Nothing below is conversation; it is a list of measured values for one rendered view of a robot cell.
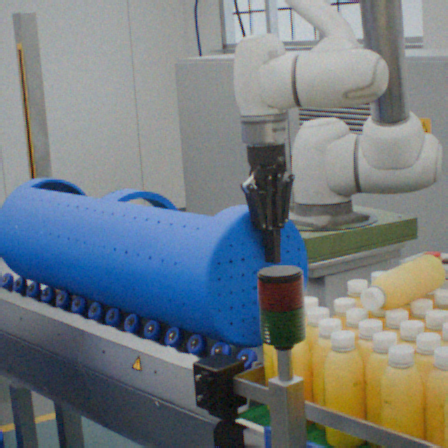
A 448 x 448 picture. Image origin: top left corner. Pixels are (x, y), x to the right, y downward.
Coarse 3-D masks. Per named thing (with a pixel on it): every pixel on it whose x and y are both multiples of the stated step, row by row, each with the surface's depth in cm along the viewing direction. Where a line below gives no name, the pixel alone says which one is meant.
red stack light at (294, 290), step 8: (264, 288) 125; (272, 288) 125; (280, 288) 124; (288, 288) 124; (296, 288) 125; (264, 296) 126; (272, 296) 125; (280, 296) 125; (288, 296) 125; (296, 296) 125; (264, 304) 126; (272, 304) 125; (280, 304) 125; (288, 304) 125; (296, 304) 125
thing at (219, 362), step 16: (192, 368) 168; (208, 368) 165; (224, 368) 164; (240, 368) 167; (208, 384) 164; (224, 384) 165; (208, 400) 165; (224, 400) 165; (240, 400) 168; (224, 416) 166
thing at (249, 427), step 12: (228, 420) 166; (240, 420) 166; (216, 432) 168; (228, 432) 165; (240, 432) 163; (252, 432) 161; (216, 444) 169; (228, 444) 166; (240, 444) 163; (252, 444) 161
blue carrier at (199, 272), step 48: (48, 192) 232; (144, 192) 215; (0, 240) 240; (48, 240) 221; (96, 240) 206; (144, 240) 193; (192, 240) 183; (240, 240) 181; (288, 240) 190; (96, 288) 210; (144, 288) 193; (192, 288) 180; (240, 288) 183; (240, 336) 184
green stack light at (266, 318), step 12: (264, 312) 126; (276, 312) 125; (288, 312) 125; (300, 312) 126; (264, 324) 127; (276, 324) 126; (288, 324) 125; (300, 324) 126; (264, 336) 127; (276, 336) 126; (288, 336) 126; (300, 336) 127
